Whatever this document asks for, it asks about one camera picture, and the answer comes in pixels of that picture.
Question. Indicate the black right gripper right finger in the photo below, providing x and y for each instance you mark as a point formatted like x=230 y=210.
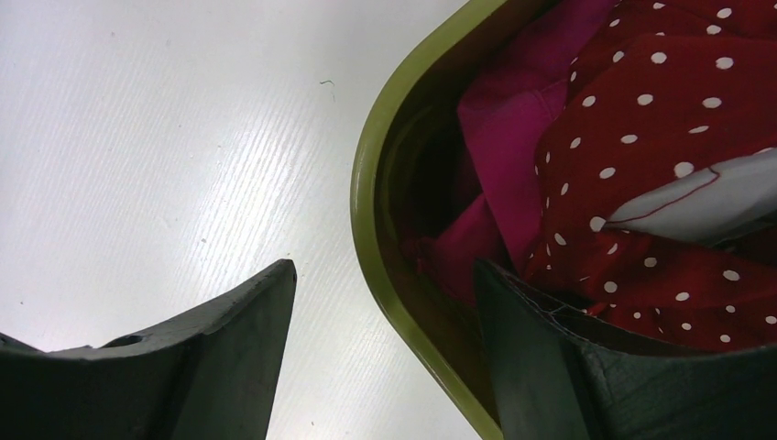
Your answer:
x=558 y=373

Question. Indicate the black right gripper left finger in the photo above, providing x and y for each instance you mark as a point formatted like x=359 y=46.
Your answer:
x=208 y=373

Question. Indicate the magenta pleated skirt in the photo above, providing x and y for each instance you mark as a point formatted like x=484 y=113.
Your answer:
x=475 y=194

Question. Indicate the red polka dot skirt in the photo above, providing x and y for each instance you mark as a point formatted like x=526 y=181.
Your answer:
x=658 y=179

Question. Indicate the olive green laundry basket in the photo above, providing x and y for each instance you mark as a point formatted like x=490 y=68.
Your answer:
x=417 y=102

